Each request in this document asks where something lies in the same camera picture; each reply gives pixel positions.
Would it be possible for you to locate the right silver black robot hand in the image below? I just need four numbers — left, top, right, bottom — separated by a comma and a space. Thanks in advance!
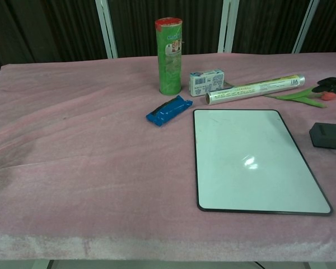
316, 76, 336, 99

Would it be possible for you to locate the black whiteboard eraser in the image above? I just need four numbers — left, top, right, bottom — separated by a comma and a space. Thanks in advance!
309, 122, 336, 151

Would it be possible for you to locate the artificial red tulip flower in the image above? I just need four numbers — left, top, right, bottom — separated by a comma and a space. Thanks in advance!
225, 81, 336, 109

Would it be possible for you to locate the silver foil roll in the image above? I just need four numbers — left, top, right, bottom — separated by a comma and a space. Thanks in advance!
205, 73, 306, 106

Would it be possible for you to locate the small white blue carton box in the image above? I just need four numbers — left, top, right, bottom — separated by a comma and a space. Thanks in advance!
189, 68, 225, 98

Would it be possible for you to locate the green chip can red lid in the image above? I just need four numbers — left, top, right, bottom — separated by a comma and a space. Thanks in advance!
154, 17, 184, 95

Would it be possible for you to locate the blue snack packet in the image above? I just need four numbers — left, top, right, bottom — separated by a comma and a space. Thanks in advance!
145, 95, 193, 127

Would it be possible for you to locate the pink table cloth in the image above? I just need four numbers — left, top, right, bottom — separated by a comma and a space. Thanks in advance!
0, 51, 336, 262

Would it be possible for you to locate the white partition frame post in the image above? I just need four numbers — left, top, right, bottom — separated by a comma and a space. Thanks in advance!
292, 0, 320, 54
217, 0, 240, 54
95, 0, 119, 59

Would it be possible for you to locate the white dry-erase board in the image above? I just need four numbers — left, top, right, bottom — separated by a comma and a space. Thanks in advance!
193, 108, 334, 216

